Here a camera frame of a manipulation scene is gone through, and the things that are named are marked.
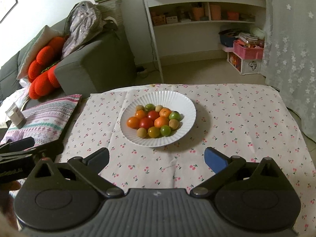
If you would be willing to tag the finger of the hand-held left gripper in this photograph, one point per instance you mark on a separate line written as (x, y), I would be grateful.
(49, 151)
(19, 143)

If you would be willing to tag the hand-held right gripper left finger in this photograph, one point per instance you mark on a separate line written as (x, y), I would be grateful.
(97, 159)

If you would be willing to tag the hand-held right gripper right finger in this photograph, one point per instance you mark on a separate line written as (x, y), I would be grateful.
(215, 161)

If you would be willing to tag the brown longan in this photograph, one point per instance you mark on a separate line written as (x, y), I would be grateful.
(158, 108)
(173, 124)
(141, 132)
(140, 108)

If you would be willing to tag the red tomato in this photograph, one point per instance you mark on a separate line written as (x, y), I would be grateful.
(146, 123)
(153, 115)

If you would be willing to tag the yellow-green tomato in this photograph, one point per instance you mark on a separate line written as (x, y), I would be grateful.
(153, 132)

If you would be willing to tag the tangerine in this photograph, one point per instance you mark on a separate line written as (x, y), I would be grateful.
(161, 122)
(165, 113)

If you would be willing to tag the white ribbed plate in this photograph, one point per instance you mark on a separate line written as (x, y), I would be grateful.
(177, 101)

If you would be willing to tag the grey jar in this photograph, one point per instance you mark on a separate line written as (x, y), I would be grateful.
(16, 118)

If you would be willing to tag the striped patterned cushion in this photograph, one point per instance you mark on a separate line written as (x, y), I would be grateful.
(49, 113)

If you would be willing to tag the cherry-print tablecloth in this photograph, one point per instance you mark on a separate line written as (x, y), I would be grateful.
(234, 128)

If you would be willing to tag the red flower-shaped cushion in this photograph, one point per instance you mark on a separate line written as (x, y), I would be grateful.
(42, 84)

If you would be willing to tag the grey sofa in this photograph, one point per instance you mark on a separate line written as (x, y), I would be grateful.
(98, 61)

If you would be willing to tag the white storage box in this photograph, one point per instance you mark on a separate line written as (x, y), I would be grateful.
(251, 66)

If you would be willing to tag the pale pillow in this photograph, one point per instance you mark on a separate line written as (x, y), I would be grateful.
(37, 42)

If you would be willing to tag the pink plastic basket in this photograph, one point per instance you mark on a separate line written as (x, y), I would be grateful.
(246, 51)

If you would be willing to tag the dark blue basket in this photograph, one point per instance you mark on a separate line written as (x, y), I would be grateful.
(226, 40)

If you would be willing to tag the white shelf unit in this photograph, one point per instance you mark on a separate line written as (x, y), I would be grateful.
(153, 42)

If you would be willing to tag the white floral lace curtain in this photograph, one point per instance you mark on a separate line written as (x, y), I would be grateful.
(291, 54)

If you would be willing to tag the grey backpack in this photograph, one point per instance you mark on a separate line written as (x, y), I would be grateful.
(81, 22)

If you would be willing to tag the low orange pot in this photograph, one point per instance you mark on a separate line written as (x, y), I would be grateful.
(232, 16)

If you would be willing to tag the small white box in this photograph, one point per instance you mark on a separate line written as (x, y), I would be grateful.
(172, 19)

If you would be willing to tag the orange cup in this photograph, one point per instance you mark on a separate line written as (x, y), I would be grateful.
(215, 12)
(198, 13)

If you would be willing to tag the small orange box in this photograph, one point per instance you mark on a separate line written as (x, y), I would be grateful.
(158, 20)

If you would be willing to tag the stack of books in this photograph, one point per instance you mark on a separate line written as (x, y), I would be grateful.
(111, 2)

